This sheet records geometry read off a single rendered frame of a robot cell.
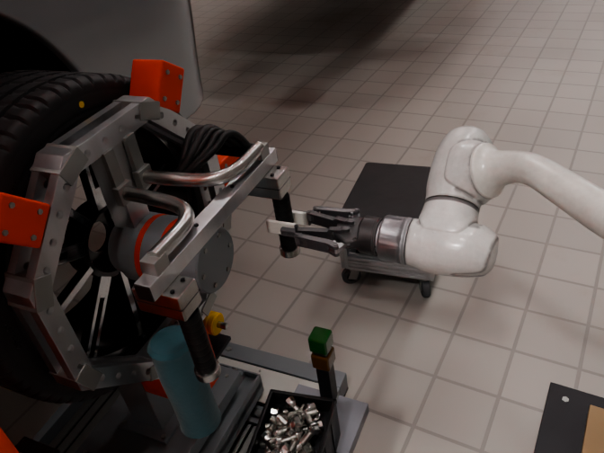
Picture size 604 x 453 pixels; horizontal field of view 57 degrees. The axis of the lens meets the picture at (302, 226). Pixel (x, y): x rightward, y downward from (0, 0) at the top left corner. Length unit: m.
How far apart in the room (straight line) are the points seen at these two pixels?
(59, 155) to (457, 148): 0.68
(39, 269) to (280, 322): 1.30
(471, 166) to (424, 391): 1.00
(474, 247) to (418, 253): 0.10
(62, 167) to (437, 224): 0.63
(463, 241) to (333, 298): 1.22
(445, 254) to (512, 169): 0.18
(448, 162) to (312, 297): 1.23
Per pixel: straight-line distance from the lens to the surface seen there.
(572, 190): 0.93
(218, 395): 1.66
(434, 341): 2.01
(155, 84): 1.12
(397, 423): 1.80
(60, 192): 0.95
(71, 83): 1.08
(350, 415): 1.27
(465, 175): 1.04
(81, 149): 0.97
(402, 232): 1.03
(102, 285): 1.21
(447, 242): 1.01
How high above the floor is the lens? 1.49
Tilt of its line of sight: 36 degrees down
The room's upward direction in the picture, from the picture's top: 9 degrees counter-clockwise
